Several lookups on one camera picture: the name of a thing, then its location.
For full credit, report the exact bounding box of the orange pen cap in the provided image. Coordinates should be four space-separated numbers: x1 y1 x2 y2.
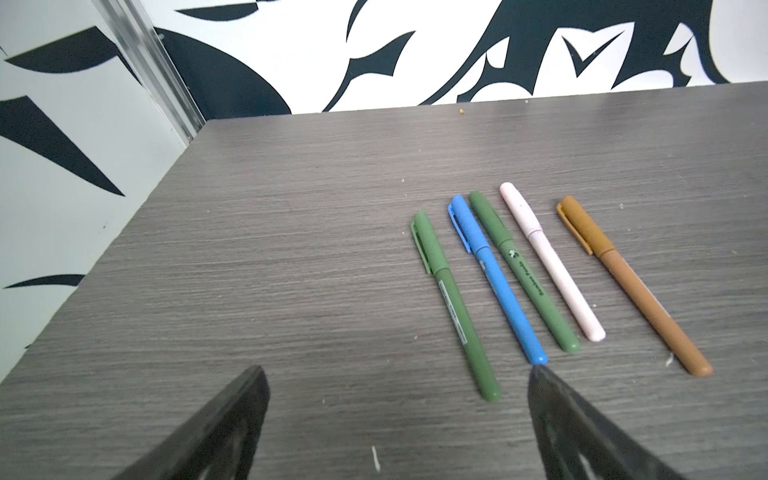
556 196 615 257

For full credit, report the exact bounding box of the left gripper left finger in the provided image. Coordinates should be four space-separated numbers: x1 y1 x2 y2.
115 365 270 479

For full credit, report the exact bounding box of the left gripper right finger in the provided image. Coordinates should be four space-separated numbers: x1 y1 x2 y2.
527 365 683 479

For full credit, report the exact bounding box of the green pen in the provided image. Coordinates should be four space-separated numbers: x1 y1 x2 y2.
434 268 502 403
498 240 581 354

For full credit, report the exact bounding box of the green pen cap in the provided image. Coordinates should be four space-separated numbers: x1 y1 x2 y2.
410 211 450 276
469 190 512 248

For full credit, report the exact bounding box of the blue pen cap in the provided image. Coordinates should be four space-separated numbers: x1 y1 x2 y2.
448 195 490 255

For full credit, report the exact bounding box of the pink pen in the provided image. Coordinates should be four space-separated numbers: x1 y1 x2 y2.
528 229 606 342

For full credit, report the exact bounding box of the blue pen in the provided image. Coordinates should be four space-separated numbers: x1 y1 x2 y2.
473 247 548 365

